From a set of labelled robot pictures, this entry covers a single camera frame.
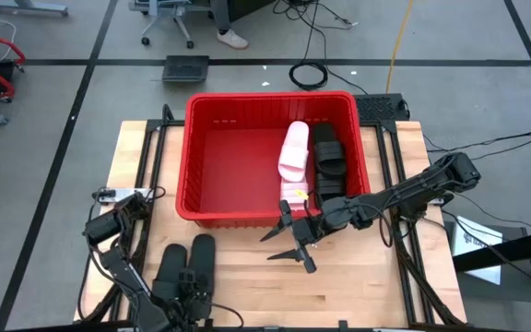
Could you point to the grey metal bar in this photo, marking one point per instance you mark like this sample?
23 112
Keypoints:
26 7

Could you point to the red plastic bin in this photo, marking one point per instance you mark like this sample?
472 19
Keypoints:
242 180

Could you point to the black aluminium frame rail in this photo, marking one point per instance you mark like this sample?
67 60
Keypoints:
155 124
387 124

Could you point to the office chair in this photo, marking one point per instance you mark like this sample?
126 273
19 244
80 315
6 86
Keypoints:
163 14

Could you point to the person's white shoe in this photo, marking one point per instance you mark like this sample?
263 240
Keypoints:
232 39

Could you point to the black mesh foot pedal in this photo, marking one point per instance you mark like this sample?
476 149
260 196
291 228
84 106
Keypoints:
185 69
376 108

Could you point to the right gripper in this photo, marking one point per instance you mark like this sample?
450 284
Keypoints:
304 233

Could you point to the black slide sandal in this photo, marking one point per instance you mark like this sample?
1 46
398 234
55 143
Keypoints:
203 253
330 189
329 154
171 265

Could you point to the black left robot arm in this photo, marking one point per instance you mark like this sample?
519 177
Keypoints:
127 276

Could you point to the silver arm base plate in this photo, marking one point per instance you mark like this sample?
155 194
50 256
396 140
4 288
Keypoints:
113 195

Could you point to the black equipment stand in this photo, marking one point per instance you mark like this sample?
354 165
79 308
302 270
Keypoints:
514 249

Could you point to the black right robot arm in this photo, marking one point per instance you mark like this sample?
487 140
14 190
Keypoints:
408 189

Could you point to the white printed box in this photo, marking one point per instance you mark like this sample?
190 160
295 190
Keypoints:
473 240

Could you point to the pink slide sandal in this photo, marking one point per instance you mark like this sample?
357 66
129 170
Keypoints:
288 191
294 152

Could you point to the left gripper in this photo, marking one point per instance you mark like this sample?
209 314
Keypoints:
192 299

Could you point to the black box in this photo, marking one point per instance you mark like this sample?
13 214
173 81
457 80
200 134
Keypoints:
252 7

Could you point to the yellow tape tag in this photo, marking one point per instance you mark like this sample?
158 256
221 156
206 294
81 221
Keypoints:
301 194

